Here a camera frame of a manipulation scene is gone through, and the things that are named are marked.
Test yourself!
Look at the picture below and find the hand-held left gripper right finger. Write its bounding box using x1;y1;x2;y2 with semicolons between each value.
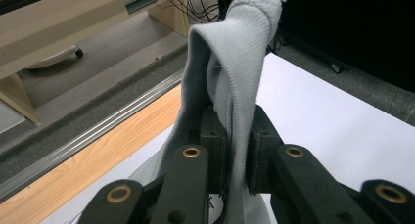
245;104;286;197

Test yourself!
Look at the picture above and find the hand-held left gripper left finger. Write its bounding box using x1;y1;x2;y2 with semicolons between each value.
188;104;229;197

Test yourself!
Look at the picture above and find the light grey knitted cloth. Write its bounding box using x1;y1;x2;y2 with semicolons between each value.
128;0;286;224

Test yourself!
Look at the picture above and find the black stand base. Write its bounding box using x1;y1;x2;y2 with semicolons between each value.
279;30;352;74

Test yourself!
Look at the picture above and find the black curtain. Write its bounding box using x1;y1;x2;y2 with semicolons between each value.
216;0;415;94

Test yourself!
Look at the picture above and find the beige chair leg with caster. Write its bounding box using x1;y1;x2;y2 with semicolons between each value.
24;44;84;70

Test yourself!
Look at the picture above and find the beige wooden desk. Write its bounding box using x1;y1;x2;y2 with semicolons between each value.
0;0;192;125

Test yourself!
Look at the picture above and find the aluminium table edge rail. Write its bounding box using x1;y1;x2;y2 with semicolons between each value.
0;68;186;204

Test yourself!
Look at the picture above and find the tangle of black cables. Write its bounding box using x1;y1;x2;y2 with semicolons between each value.
162;0;221;24

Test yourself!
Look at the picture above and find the grey metal bracket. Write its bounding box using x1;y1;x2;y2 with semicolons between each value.
124;0;159;15

